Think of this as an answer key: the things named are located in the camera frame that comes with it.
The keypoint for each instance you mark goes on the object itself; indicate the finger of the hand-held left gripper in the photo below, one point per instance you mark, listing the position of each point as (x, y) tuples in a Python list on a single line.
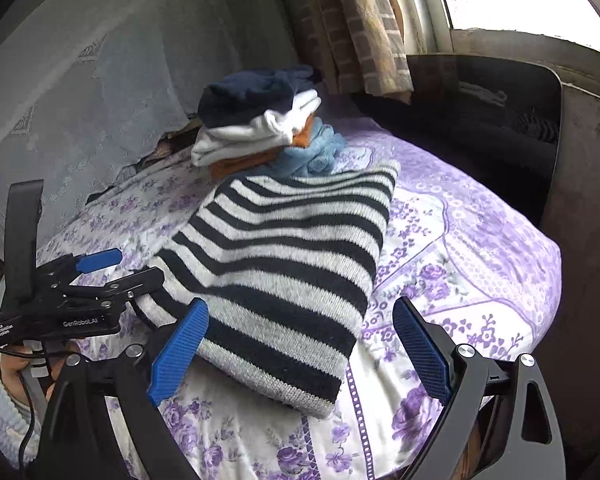
[(130, 282), (97, 260)]

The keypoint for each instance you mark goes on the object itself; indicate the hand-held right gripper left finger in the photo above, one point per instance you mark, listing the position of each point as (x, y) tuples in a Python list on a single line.
[(177, 355)]

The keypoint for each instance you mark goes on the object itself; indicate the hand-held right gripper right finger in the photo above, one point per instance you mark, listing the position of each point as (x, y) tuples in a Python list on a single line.
[(422, 350)]

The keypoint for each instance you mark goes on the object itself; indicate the black and grey striped sweater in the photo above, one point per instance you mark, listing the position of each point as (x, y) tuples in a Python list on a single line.
[(280, 260)]

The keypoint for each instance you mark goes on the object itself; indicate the person's left forearm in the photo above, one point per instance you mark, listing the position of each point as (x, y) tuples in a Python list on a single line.
[(0, 410)]

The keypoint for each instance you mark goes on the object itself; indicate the person's left hand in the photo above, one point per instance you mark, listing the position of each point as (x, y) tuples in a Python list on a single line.
[(15, 367)]

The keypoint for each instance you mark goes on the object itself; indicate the purple floral bedsheet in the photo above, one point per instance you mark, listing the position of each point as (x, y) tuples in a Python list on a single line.
[(455, 260)]

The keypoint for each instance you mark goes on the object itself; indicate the white lace cloth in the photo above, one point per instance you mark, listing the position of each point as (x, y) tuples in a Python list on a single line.
[(105, 110)]

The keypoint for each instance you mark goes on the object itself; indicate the folded orange garment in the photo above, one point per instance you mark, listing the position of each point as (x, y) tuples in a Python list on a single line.
[(240, 162)]

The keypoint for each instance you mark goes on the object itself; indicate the folded navy garment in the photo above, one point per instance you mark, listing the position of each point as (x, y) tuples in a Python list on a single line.
[(245, 95)]

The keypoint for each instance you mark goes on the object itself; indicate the folded white garment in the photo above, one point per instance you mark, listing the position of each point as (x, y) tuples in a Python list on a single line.
[(280, 120)]

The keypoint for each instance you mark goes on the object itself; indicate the folded blue fleece garment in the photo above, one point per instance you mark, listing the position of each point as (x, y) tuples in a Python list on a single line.
[(312, 152)]

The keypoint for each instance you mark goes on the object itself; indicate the glossy dark footboard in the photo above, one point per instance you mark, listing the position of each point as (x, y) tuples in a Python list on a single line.
[(480, 110)]

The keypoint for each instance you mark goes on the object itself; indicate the brown brick-pattern curtain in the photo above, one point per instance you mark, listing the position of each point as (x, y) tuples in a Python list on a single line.
[(360, 25)]

